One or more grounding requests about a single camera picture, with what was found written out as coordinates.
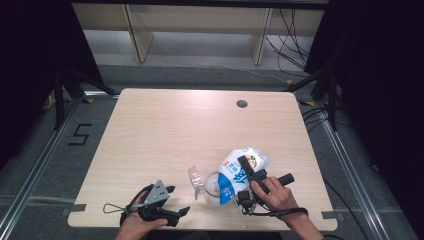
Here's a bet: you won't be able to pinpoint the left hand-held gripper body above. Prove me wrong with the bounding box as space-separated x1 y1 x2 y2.
137 179 180 228

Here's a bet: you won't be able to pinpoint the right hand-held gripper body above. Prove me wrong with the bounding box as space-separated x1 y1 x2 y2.
236 168 296 215

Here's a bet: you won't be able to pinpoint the white and blue bag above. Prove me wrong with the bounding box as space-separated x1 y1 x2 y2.
217 146 271 206

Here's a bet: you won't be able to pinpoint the clear glass jar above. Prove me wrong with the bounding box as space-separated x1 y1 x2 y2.
203 170 224 206

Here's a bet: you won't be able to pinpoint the person's right hand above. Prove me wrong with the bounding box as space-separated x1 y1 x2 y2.
249 176 300 222

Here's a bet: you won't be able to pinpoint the person's left hand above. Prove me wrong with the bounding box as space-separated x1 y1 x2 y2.
114 199 169 240

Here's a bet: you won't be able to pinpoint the grey tape strip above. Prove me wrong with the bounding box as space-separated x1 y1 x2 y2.
321 210 345 221
61 203 87 216

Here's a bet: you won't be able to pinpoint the black metal stand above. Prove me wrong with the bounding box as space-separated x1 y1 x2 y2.
52 64 118 132
283 64 338 132

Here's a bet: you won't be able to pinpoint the black curtain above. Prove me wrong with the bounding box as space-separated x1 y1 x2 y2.
303 0 424 236
0 0 103 169

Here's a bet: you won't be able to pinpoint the beige wooden shelf unit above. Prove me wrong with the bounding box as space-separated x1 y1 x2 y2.
71 3 326 66

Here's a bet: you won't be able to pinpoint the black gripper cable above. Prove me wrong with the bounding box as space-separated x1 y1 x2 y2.
119 183 154 228

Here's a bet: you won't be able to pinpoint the thin wire loop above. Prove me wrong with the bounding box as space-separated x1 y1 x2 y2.
102 202 130 215

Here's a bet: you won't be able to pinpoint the black wrist strap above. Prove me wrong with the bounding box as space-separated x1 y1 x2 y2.
245 206 310 218

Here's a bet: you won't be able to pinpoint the black floor cables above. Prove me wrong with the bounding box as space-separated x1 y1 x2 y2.
300 105 353 133

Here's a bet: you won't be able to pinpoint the metal floor rail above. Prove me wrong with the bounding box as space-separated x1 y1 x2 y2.
0 94 119 231
318 108 392 240
0 194 76 205

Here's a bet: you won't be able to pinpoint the bundle of black cables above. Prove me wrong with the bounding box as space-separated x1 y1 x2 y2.
264 8 313 72

